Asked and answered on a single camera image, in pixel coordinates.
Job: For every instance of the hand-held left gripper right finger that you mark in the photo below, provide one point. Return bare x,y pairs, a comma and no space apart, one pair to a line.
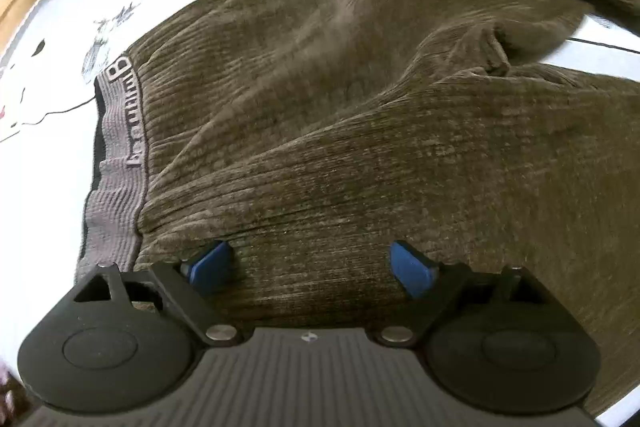
411,268

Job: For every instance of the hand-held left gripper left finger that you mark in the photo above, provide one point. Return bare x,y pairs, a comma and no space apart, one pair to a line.
212,264

